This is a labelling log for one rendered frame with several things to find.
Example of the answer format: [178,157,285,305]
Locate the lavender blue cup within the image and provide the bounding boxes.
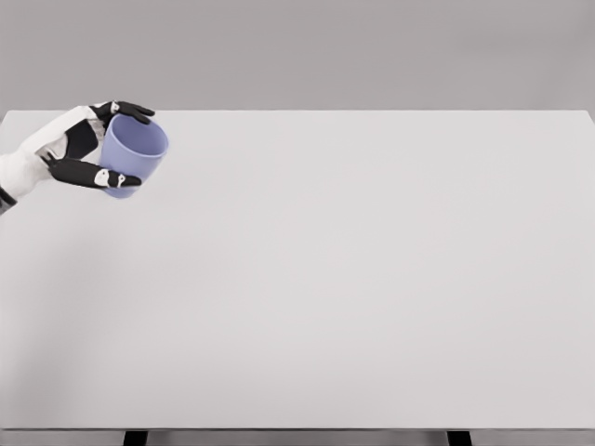
[98,113,169,201]

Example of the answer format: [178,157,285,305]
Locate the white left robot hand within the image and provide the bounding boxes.
[21,99,156,190]

